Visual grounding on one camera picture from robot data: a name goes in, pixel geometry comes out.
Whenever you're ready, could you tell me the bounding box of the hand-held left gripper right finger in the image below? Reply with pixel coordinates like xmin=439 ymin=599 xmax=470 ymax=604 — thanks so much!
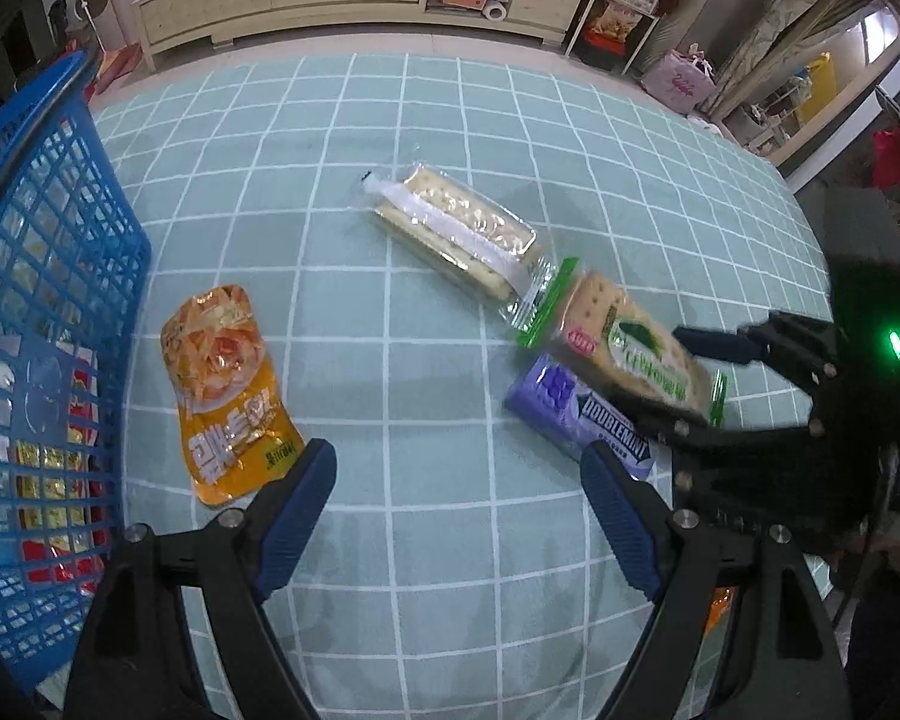
xmin=579 ymin=444 xmax=852 ymax=720

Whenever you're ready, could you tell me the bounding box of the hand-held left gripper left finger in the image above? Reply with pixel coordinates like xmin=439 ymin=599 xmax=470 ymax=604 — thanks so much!
xmin=64 ymin=437 xmax=338 ymax=720

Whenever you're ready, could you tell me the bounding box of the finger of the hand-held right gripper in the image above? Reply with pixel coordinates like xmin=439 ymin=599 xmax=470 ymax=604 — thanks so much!
xmin=673 ymin=311 xmax=841 ymax=391
xmin=619 ymin=394 xmax=818 ymax=466

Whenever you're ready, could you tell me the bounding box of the green cracker packet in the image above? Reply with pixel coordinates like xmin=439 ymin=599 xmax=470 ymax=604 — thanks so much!
xmin=516 ymin=256 xmax=728 ymax=428

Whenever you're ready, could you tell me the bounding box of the purple gum packet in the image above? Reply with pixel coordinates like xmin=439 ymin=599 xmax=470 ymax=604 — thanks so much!
xmin=504 ymin=352 xmax=655 ymax=479

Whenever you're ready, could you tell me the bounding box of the orange yellow snack pouch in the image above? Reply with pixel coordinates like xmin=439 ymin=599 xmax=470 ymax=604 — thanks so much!
xmin=159 ymin=283 xmax=305 ymax=507

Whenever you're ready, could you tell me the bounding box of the white red snack packet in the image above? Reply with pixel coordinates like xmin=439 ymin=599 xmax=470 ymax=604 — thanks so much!
xmin=66 ymin=371 xmax=103 ymax=436

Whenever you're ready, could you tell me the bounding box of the red yellow snack packet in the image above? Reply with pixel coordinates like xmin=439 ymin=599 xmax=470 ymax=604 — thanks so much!
xmin=11 ymin=439 xmax=95 ymax=541

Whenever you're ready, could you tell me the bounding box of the clear cracker packet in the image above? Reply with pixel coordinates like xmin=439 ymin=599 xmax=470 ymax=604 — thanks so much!
xmin=360 ymin=163 xmax=557 ymax=331

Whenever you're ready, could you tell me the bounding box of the blue plastic basket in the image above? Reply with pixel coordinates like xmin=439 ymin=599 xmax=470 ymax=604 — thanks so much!
xmin=0 ymin=51 xmax=155 ymax=698

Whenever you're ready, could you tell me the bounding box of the green checked tablecloth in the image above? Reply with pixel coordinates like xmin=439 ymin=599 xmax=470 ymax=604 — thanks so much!
xmin=34 ymin=52 xmax=852 ymax=720

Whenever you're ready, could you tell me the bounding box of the small orange snack packet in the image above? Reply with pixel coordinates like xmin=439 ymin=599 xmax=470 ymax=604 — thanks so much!
xmin=701 ymin=585 xmax=736 ymax=638

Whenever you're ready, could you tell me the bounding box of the pink red garment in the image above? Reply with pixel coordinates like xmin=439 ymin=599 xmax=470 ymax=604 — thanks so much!
xmin=874 ymin=127 xmax=900 ymax=188

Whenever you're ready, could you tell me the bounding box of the pink bag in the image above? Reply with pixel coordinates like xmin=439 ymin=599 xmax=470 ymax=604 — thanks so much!
xmin=641 ymin=49 xmax=717 ymax=115

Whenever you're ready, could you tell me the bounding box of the arched floor mirror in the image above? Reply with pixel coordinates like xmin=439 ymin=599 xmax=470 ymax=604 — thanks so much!
xmin=716 ymin=0 xmax=900 ymax=166

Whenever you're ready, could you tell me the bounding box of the red gift box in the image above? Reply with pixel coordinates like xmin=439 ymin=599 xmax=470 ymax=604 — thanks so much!
xmin=581 ymin=0 xmax=640 ymax=68

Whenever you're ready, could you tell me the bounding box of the patterned beige curtain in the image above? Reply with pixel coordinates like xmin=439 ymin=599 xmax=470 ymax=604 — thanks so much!
xmin=709 ymin=0 xmax=863 ymax=121

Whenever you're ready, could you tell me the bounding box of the white mop stick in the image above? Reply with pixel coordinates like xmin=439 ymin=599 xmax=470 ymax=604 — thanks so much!
xmin=71 ymin=0 xmax=103 ymax=53

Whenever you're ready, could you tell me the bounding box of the red handled broom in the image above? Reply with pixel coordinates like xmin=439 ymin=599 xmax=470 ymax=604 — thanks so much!
xmin=94 ymin=0 xmax=143 ymax=85

